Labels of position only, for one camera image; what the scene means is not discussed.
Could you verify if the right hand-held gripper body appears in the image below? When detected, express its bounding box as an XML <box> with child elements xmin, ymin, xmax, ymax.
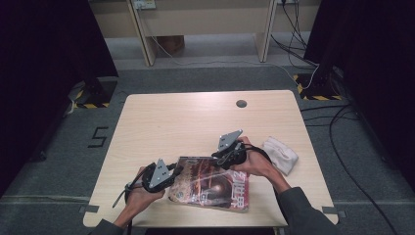
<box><xmin>211</xmin><ymin>128</ymin><xmax>250</xmax><ymax>170</ymax></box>

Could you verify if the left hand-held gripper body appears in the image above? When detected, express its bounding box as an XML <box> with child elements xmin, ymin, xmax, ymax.
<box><xmin>141</xmin><ymin>158</ymin><xmax>179</xmax><ymax>195</ymax></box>

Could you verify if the red glossy magazine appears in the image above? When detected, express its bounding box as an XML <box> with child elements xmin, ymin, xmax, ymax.
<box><xmin>167</xmin><ymin>155</ymin><xmax>252</xmax><ymax>214</ymax></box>

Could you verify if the white cloth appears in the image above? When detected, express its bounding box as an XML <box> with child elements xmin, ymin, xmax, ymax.
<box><xmin>261</xmin><ymin>135</ymin><xmax>300</xmax><ymax>177</ymax></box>

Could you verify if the person's right hand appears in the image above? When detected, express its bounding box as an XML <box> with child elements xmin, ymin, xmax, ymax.
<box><xmin>229</xmin><ymin>135</ymin><xmax>286</xmax><ymax>194</ymax></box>

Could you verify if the person's left hand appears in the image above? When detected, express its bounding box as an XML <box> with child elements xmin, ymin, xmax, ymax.
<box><xmin>125</xmin><ymin>165</ymin><xmax>166</xmax><ymax>223</ymax></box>

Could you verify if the grey tape strip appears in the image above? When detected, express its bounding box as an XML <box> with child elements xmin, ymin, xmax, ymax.
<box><xmin>321</xmin><ymin>206</ymin><xmax>347</xmax><ymax>219</ymax></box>
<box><xmin>78</xmin><ymin>204</ymin><xmax>100</xmax><ymax>214</ymax></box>

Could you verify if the black stand base striped tape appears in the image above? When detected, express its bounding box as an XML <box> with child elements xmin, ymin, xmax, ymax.
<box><xmin>292</xmin><ymin>64</ymin><xmax>345</xmax><ymax>102</ymax></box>
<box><xmin>67</xmin><ymin>75</ymin><xmax>119</xmax><ymax>111</ymax></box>

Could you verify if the brown cardboard box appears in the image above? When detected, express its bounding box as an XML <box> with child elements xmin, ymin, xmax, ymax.
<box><xmin>156</xmin><ymin>34</ymin><xmax>186</xmax><ymax>55</ymax></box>

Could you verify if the beige wooden desk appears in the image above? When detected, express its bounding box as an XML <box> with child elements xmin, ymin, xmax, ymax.
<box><xmin>87</xmin><ymin>0</ymin><xmax>323</xmax><ymax>69</ymax></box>

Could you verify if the dark curtain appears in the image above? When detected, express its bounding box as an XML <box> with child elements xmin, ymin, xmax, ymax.
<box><xmin>302</xmin><ymin>0</ymin><xmax>415</xmax><ymax>197</ymax></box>
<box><xmin>0</xmin><ymin>0</ymin><xmax>119</xmax><ymax>199</ymax></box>

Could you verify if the white power strip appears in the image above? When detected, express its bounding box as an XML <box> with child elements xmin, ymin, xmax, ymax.
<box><xmin>132</xmin><ymin>0</ymin><xmax>158</xmax><ymax>11</ymax></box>

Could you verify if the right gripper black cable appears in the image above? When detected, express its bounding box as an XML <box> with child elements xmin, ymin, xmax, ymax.
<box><xmin>243</xmin><ymin>144</ymin><xmax>274</xmax><ymax>165</ymax></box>

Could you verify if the left gripper black strap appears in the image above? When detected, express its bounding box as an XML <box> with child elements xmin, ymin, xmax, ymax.
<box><xmin>112</xmin><ymin>164</ymin><xmax>155</xmax><ymax>210</ymax></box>

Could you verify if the white cable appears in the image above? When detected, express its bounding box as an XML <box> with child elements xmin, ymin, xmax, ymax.
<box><xmin>139</xmin><ymin>7</ymin><xmax>320</xmax><ymax>91</ymax></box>

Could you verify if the long black floor cable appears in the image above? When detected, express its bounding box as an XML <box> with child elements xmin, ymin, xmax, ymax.
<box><xmin>300</xmin><ymin>103</ymin><xmax>399</xmax><ymax>235</ymax></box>

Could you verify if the bundle of black cables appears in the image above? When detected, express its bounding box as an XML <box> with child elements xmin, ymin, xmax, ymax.
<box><xmin>269</xmin><ymin>0</ymin><xmax>320</xmax><ymax>69</ymax></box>

